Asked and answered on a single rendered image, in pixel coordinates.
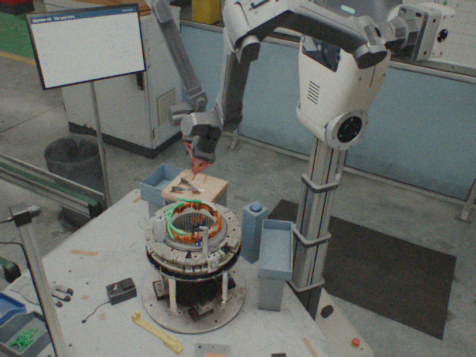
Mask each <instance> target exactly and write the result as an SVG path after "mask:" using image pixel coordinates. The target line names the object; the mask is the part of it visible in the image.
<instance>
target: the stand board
mask: <svg viewBox="0 0 476 357"><path fill-rule="evenodd" d="M190 171H191V170H189V169H185V170H184V171H183V172H182V173H181V174H180V175H179V176H177V177H176V178H175V179H174V180H173V181H172V182H171V183H170V184H169V185H168V186H167V187H166V188H165V189H164V190H163V191H162V192H161V196H162V197H164V198H168V199H170V200H174V201H176V202H178V200H176V197H180V198H187V199H197V200H205V201H207V202H208V201H209V202H212V203H214V202H215V201H216V200H217V199H218V198H219V197H220V195H221V194H222V193H223V192H224V191H225V189H226V188H227V187H228V183H229V181H225V180H222V179H219V178H215V177H212V176H209V175H205V174H202V173H198V174H196V176H195V179H194V181H191V182H190V180H189V177H188V178H187V179H186V180H187V181H189V183H191V184H192V185H193V186H195V187H196V188H199V189H203V190H204V191H200V192H201V193H202V194H201V193H198V192H195V193H194V194H193V195H191V191H186V192H185V191H174V192H173V193H171V194H170V190H171V187H172V186H175V185H176V184H177V183H178V182H179V181H180V180H181V177H182V178H183V177H184V176H185V175H186V174H188V173H189V172H190ZM206 176H207V177H208V180H207V181H206V182H205V183H204V184H203V179H204V178H205V177H206ZM188 186H189V185H187V184H185V183H182V184H181V185H180V186H179V187H182V188H187V187H188ZM188 188H191V187H190V186H189V187H188ZM180 201H181V200H180ZM180 201H179V202H180Z"/></svg>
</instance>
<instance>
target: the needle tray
mask: <svg viewBox="0 0 476 357"><path fill-rule="evenodd" d="M292 273H293V222H286V221H279V220H265V219H263V224H262V232H261V247H260V254H259V269H258V277H257V278H260V279H261V284H260V293H259V310H269V311H275V312H280V310H281V301H282V296H283V286H284V281H291V278H292Z"/></svg>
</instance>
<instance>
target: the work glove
mask: <svg viewBox="0 0 476 357"><path fill-rule="evenodd" d="M48 283H49V287H50V291H51V294H52V299H53V301H54V304H55V305H56V306H58V307H62V306H63V303H62V302H61V301H59V300H58V299H57V298H61V299H63V300H65V301H67V302H69V301H71V297H70V296H68V295H65V294H64V293H61V292H60V291H63V292H66V293H69V294H73V293H74V291H73V290H72V289H71V288H68V287H67V286H64V285H58V284H56V283H53V282H51V281H48ZM10 290H12V291H15V292H17V293H20V294H21V295H22V296H23V297H24V298H25V299H26V300H28V301H30V302H32V303H34V304H36V305H40V304H39V302H38V298H37V295H36V292H35V288H34V285H33V282H32V279H31V278H29V277H27V276H22V277H21V278H20V279H19V280H17V281H16V283H15V284H14V285H12V286H11V288H10ZM59 290H60V291H59ZM53 296H55V297H57V298H55V297H53Z"/></svg>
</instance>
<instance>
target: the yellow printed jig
mask: <svg viewBox="0 0 476 357"><path fill-rule="evenodd" d="M131 318H132V322H133V323H135V324H136V325H138V326H139V327H142V328H143V329H144V330H146V331H148V332H149V333H150V334H153V335H154V336H156V337H157V338H159V339H161V340H162V341H163V345H165V346H167V347H168V348H170V349H171V350H172V351H173V352H174V353H176V354H178V355H180V353H181V352H182V351H183V346H182V345H181V342H179V341H178V339H177V338H176V337H174V336H172V335H170V334H165V333H164V332H162V331H161V330H159V329H157V328H156V327H154V326H152V325H151V324H149V323H148V322H146V321H144V320H143V319H141V314H140V311H138V310H136V311H135V313H133V314H132V315H131Z"/></svg>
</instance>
